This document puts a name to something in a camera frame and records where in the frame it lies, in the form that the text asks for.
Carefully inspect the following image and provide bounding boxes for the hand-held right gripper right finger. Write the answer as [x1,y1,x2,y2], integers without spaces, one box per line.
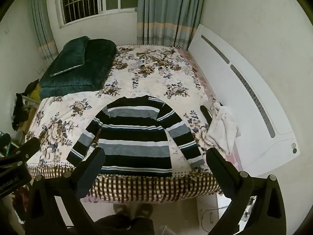
[200,105,287,235]

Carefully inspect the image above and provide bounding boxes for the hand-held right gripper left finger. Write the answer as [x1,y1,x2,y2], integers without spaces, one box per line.
[25,147,106,235]

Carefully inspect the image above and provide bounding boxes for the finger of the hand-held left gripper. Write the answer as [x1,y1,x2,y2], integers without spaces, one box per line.
[13,137,41,164]

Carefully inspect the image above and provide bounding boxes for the black grey striped sweater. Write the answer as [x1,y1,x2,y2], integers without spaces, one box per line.
[67,95,205,178]

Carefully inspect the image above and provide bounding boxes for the dark hanging clothes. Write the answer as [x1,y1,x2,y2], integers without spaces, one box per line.
[12,79,40,132]

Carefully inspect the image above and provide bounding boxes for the white crumpled cloth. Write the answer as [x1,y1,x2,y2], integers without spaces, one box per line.
[207,99,241,156]

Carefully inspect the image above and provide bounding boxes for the person's left grey slipper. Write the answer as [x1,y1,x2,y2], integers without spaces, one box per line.
[113,203,131,220]

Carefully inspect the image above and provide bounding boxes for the person's grey slipper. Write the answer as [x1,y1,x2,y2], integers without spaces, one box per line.
[113,203,131,220]
[134,203,154,220]

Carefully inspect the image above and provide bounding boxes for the yellow object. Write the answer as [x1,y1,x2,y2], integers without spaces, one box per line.
[29,84,41,102]

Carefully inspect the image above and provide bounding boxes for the brown checked bed sheet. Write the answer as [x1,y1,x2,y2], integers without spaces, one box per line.
[27,164,224,204]

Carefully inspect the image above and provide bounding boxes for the person's dark trousers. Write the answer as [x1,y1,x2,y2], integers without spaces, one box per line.
[94,214,155,235]

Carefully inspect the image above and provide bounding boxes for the person's right grey slipper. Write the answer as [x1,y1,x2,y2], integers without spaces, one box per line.
[134,203,154,220]

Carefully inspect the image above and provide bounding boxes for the white headboard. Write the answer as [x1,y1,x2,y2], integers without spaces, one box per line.
[187,24,301,177]

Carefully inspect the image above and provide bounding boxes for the floral bed blanket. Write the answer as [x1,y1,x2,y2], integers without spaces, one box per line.
[26,43,220,177]

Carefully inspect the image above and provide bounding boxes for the narrow grey-blue curtain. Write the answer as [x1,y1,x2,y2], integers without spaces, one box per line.
[28,0,59,63]

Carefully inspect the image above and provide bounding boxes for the wide grey-blue curtain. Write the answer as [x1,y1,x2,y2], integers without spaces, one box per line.
[136,0,208,52]

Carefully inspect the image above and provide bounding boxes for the thin black floor cable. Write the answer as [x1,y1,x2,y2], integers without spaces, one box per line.
[201,207,232,224]

